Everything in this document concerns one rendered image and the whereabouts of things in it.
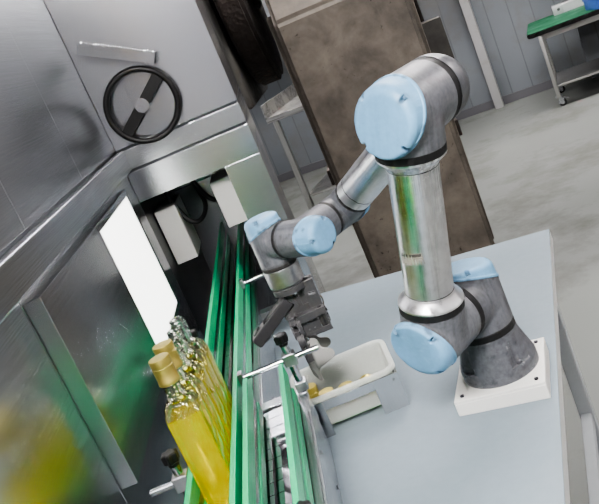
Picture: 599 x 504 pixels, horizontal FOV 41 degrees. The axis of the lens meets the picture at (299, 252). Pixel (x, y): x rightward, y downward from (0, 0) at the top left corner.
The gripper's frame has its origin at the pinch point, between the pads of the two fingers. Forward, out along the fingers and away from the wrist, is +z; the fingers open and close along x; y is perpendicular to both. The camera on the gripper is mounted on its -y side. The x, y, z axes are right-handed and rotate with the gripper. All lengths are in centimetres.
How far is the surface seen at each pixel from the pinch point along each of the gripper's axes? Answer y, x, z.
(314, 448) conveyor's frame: -3.3, -34.2, -1.5
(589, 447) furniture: 58, 34, 66
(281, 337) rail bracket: -2.6, -12.2, -14.3
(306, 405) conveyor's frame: -3.1, -17.3, -1.5
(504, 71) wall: 246, 628, 56
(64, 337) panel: -30, -40, -38
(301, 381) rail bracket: -2.6, -11.8, -4.1
